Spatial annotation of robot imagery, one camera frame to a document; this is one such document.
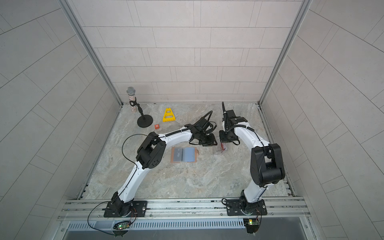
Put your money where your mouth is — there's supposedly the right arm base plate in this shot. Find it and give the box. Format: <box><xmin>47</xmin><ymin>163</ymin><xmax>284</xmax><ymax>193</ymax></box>
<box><xmin>222</xmin><ymin>197</ymin><xmax>268</xmax><ymax>216</ymax></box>

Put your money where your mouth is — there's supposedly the glass bottle with grey cap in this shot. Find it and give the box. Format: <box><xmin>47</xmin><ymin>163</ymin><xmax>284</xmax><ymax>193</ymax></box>
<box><xmin>127</xmin><ymin>87</ymin><xmax>137</xmax><ymax>113</ymax></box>

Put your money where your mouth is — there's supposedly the yellow triangular stand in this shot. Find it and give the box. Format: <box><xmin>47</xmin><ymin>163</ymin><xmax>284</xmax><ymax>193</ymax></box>
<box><xmin>163</xmin><ymin>108</ymin><xmax>176</xmax><ymax>122</ymax></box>

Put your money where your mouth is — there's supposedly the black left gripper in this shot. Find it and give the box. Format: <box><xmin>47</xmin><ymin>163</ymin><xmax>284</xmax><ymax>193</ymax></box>
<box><xmin>196</xmin><ymin>130</ymin><xmax>219</xmax><ymax>146</ymax></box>

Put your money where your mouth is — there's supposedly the black round-base stand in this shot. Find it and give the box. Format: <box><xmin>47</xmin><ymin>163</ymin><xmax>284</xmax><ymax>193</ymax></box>
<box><xmin>130</xmin><ymin>100</ymin><xmax>153</xmax><ymax>128</ymax></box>

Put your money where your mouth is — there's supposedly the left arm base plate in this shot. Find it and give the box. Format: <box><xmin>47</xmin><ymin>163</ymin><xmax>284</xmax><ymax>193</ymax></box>
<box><xmin>103</xmin><ymin>201</ymin><xmax>148</xmax><ymax>218</ymax></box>

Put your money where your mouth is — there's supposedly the right circuit board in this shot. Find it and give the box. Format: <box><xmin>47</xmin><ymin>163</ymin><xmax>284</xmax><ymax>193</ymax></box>
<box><xmin>243</xmin><ymin>218</ymin><xmax>261</xmax><ymax>234</ymax></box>

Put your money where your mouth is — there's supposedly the left green circuit board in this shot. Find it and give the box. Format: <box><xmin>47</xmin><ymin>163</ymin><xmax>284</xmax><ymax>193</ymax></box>
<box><xmin>112</xmin><ymin>221</ymin><xmax>132</xmax><ymax>237</ymax></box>

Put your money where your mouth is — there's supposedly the white vent grille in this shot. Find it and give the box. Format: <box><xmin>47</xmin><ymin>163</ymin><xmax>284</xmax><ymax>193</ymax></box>
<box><xmin>130</xmin><ymin>218</ymin><xmax>245</xmax><ymax>231</ymax></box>

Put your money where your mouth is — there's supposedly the aluminium mounting rail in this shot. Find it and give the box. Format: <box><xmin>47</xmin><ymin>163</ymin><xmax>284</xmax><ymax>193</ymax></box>
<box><xmin>56</xmin><ymin>197</ymin><xmax>311</xmax><ymax>221</ymax></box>

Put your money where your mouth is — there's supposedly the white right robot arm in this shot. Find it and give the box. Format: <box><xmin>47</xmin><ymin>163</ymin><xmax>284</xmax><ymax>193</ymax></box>
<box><xmin>219</xmin><ymin>103</ymin><xmax>285</xmax><ymax>215</ymax></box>

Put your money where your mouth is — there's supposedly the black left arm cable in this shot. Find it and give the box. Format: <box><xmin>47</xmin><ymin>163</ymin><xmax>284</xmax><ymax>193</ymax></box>
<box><xmin>86</xmin><ymin>133</ymin><xmax>151</xmax><ymax>236</ymax></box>

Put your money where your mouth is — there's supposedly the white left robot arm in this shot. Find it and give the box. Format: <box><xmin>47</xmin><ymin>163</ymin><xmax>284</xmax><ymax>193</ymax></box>
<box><xmin>107</xmin><ymin>111</ymin><xmax>218</xmax><ymax>216</ymax></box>

